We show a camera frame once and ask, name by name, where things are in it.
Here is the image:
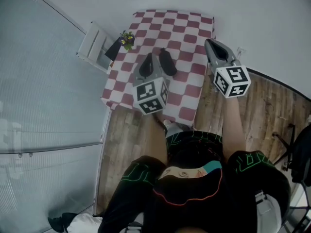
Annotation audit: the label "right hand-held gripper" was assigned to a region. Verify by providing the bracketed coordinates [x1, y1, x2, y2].
[204, 38, 252, 99]

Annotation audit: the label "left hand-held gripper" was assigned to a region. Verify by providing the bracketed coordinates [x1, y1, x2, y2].
[132, 52, 170, 117]

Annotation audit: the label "person's right forearm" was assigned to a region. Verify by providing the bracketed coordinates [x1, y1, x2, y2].
[222, 96, 247, 164]

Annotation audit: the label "person's left forearm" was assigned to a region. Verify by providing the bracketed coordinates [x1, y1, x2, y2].
[148, 114, 169, 165]

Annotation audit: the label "red white checkered tablecloth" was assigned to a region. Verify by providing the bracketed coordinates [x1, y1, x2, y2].
[101, 9, 217, 127]

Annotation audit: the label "small potted flower plant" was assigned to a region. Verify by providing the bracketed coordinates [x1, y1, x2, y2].
[119, 30, 136, 51]

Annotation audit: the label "flat black board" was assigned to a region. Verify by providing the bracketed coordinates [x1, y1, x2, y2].
[104, 40, 121, 62]

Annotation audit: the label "white shelf rack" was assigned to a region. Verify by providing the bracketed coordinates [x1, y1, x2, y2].
[76, 21, 118, 74]

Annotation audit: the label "person's grey trousers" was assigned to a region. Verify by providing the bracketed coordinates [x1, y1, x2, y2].
[166, 123, 194, 138]

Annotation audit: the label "person's black printed shirt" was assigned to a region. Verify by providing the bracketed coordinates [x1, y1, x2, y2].
[98, 130, 292, 233]

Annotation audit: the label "grey bag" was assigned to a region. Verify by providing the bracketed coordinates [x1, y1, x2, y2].
[254, 190, 283, 233]

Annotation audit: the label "white pillow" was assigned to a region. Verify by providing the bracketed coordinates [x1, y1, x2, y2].
[67, 212, 104, 233]

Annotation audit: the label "black low chair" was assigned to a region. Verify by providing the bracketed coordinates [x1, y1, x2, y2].
[47, 212, 79, 233]

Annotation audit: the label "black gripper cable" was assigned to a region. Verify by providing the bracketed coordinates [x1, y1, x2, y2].
[154, 115, 169, 133]

